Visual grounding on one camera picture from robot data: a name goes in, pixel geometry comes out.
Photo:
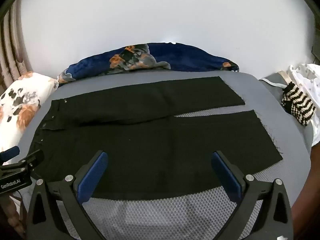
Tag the black pants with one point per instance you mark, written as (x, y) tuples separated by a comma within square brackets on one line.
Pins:
[(150, 145)]

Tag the black and cream striped knit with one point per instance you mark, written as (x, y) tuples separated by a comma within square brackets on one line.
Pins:
[(297, 105)]

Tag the person's right forearm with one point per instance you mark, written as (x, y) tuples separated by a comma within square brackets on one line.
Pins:
[(311, 192)]

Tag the pink curtain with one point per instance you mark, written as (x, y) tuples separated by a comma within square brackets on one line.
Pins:
[(12, 42)]

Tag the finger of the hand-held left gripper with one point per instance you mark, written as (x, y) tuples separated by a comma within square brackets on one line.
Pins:
[(32, 160), (10, 153)]

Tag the white floral pillow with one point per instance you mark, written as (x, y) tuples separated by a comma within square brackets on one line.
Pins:
[(22, 97)]

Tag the grey mesh mattress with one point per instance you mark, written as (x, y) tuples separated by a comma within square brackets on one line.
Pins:
[(155, 217)]

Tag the person's left forearm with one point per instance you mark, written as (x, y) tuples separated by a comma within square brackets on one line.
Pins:
[(11, 217)]

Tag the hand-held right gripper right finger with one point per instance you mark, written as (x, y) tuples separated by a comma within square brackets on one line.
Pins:
[(228, 177)]

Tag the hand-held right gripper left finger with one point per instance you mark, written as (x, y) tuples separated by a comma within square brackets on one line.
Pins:
[(91, 177)]

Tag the white dotted cloth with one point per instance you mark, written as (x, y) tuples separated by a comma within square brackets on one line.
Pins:
[(308, 78)]

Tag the blue floral blanket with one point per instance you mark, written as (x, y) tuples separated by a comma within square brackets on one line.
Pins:
[(190, 57)]

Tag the grey cloth with white trim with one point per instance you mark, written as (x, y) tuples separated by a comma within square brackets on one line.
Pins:
[(273, 80)]

